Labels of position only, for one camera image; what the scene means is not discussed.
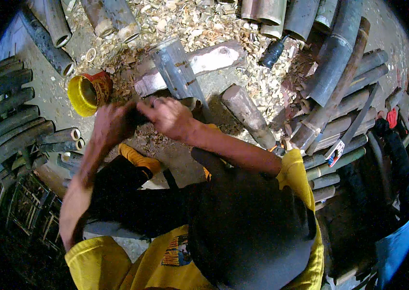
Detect person's right hand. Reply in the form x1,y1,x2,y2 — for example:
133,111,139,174
136,97,202,143

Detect person's left hand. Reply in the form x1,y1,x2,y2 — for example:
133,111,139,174
93,101,140,147

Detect dark hand tool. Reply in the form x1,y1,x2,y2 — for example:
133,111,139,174
128,108,151,127

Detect yellow rimmed red can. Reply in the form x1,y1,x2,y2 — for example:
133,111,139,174
67,70,114,117

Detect small bamboo tube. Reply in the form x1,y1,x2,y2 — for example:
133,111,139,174
38,127,82,145
57,151,85,171
39,138,86,153

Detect pinkish wooden chopping log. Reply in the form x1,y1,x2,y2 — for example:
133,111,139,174
134,40,247,98

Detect person's legs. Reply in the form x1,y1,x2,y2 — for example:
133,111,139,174
88,123,228,240

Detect heap of wood shavings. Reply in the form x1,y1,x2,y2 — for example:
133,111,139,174
67,0,315,153

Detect brown bamboo tube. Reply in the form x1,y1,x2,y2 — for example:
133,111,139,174
80,0,115,39

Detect short wooden mallet log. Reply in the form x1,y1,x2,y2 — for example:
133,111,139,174
221,85,278,150

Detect long dark bamboo tube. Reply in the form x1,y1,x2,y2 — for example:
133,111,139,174
19,7,77,77

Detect stack of dark bamboo tubes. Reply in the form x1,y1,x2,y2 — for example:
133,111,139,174
0,55,56,183

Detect dark slatted crate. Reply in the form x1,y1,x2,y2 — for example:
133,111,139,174
0,173,65,252

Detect tan bamboo tube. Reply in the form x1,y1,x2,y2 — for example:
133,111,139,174
241,0,287,26
260,20,285,39

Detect person's body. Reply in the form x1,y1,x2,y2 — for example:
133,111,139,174
59,149,325,290

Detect dark grey bamboo tube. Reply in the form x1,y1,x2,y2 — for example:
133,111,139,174
283,0,322,41
312,0,340,34

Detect thin brown bamboo pole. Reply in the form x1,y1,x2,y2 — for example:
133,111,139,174
289,16,371,150

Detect thick grey bamboo pole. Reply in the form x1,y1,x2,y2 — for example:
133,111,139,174
304,0,365,108

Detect pile of bamboo poles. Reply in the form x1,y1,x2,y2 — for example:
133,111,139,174
297,49,390,212

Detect small red object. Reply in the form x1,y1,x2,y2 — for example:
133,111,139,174
386,108,398,130

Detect heap of black cloth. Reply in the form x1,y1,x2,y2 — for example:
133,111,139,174
342,118,409,232

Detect blue plastic sheet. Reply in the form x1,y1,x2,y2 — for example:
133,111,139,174
374,207,409,289

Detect black ribbed tool handle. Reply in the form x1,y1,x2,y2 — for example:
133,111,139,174
258,35,289,69

